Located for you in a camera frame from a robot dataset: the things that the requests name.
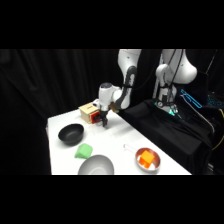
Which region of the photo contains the yellow cable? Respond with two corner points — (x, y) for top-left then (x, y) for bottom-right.
(211, 107), (224, 152)

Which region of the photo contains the black curtain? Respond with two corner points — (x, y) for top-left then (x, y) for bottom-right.
(0, 49), (224, 176)

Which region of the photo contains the blue-lit bar device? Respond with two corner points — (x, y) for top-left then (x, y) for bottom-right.
(180, 88), (204, 109)

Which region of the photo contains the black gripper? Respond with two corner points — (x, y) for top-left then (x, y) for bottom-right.
(94, 98), (111, 129)

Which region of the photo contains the light wooden drawer box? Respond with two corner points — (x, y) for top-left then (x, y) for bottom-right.
(78, 102), (101, 125)

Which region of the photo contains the small metal pan with handle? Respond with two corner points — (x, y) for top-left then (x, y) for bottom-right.
(122, 143), (162, 173)

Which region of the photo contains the orange block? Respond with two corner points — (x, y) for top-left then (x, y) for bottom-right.
(138, 149), (156, 167)

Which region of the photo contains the grey metal bowl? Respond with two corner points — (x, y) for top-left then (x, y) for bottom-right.
(77, 154), (116, 176)

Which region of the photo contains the green sponge block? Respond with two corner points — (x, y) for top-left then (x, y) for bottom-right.
(73, 142), (95, 160)

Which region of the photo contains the black bowl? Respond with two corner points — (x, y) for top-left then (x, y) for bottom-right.
(57, 123), (85, 147)

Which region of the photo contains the wooden drawer with red front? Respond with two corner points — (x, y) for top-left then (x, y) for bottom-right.
(91, 112), (103, 125)

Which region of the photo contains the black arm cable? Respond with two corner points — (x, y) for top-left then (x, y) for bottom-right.
(165, 49), (185, 106)

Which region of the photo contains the black cloth-covered robot stand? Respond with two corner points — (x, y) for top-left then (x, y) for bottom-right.
(118, 98), (215, 176)

